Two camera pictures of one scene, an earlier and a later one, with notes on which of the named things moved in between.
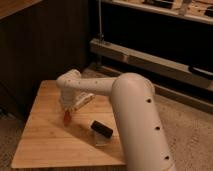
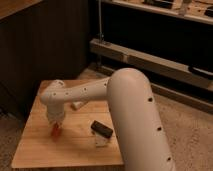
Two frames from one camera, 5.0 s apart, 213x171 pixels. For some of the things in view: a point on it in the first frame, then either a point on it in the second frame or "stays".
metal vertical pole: (100, 20) stays
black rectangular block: (97, 126) stays
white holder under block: (100, 140) stays
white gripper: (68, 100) to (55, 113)
